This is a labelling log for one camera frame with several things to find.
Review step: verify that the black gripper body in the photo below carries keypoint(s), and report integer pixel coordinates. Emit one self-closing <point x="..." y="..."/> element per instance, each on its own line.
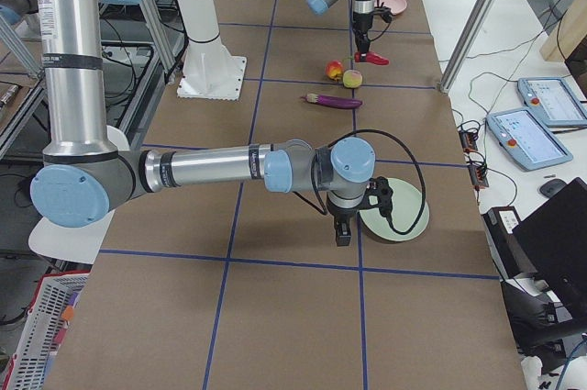
<point x="361" y="24"/>
<point x="340" y="216"/>

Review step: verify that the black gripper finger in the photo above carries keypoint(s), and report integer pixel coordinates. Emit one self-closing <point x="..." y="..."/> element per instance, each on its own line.
<point x="343" y="234"/>
<point x="362" y="44"/>

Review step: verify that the red chili pepper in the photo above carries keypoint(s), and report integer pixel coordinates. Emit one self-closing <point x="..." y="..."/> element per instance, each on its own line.
<point x="369" y="57"/>

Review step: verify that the red yellow apple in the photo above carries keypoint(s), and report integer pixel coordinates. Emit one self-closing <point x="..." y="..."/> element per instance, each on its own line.
<point x="334" y="70"/>

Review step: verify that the pink plate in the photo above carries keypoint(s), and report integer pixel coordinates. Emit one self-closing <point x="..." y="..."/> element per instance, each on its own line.
<point x="396" y="7"/>

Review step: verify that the green pink peach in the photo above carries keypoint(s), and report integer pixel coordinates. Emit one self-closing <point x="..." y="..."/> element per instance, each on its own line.
<point x="352" y="79"/>

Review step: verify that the light green plate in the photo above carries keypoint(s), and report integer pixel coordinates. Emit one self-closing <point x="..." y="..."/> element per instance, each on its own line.
<point x="406" y="201"/>

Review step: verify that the purple eggplant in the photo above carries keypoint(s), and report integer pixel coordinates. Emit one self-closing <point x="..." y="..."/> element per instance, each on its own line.
<point x="332" y="101"/>

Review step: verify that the orange terminal block strip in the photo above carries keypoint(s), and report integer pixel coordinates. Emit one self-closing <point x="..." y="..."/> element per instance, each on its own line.
<point x="475" y="161"/>

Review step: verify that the near teach pendant tablet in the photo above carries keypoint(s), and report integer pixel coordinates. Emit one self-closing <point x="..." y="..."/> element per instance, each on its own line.
<point x="527" y="140"/>

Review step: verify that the teach pendant tablet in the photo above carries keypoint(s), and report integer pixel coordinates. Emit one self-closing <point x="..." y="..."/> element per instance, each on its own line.
<point x="552" y="101"/>
<point x="527" y="140"/>

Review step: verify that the far teach pendant tablet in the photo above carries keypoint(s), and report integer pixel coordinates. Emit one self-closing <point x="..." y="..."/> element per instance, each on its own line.
<point x="552" y="101"/>

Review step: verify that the black computer mouse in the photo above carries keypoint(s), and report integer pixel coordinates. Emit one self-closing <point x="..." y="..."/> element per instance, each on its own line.
<point x="552" y="187"/>

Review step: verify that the black laptop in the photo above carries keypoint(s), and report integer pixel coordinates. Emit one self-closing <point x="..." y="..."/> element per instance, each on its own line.
<point x="553" y="238"/>

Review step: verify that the white perforated basket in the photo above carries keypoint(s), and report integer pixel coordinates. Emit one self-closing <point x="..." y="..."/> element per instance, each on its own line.
<point x="48" y="318"/>

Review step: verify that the aluminium frame post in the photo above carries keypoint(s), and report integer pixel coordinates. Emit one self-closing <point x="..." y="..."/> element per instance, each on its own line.
<point x="467" y="37"/>

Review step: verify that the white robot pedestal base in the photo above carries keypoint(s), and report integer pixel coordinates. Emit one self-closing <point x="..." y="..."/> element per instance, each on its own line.
<point x="209" y="69"/>

